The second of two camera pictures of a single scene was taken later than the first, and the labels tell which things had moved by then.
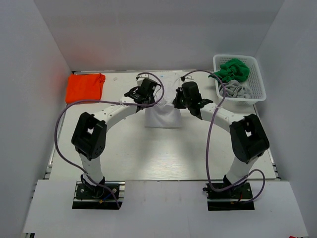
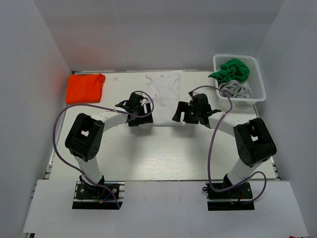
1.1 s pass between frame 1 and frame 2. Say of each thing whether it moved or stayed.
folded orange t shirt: stayed
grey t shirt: stayed
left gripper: moved
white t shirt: moved
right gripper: moved
